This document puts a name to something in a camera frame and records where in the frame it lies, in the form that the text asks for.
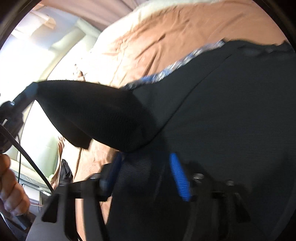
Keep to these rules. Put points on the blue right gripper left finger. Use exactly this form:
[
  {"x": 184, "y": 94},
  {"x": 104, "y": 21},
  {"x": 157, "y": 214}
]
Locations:
[{"x": 110, "y": 172}]

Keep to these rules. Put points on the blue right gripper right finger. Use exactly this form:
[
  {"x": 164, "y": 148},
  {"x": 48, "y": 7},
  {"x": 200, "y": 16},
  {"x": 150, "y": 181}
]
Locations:
[{"x": 181, "y": 181}]

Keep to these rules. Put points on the black t-shirt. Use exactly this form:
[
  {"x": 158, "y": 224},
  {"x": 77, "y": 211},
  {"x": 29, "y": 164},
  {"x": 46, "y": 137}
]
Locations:
[{"x": 229, "y": 116}]

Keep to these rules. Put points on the person left hand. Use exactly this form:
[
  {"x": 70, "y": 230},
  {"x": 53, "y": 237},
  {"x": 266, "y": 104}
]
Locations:
[{"x": 14, "y": 200}]

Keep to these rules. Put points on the black folded garment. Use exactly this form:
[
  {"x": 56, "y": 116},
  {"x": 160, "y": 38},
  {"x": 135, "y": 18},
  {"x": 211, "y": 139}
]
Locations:
[{"x": 65, "y": 175}]

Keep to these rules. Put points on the cream padded headboard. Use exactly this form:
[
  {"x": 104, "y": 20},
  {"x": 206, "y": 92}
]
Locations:
[{"x": 47, "y": 44}]

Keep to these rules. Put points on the orange-brown bed blanket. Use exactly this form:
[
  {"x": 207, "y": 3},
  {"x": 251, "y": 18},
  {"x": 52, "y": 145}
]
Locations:
[{"x": 126, "y": 57}]

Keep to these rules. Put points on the pink curtain left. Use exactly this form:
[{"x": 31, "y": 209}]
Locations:
[{"x": 99, "y": 13}]

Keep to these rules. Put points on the cream duvet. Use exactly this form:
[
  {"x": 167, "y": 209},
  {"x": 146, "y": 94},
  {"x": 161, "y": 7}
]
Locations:
[{"x": 158, "y": 5}]

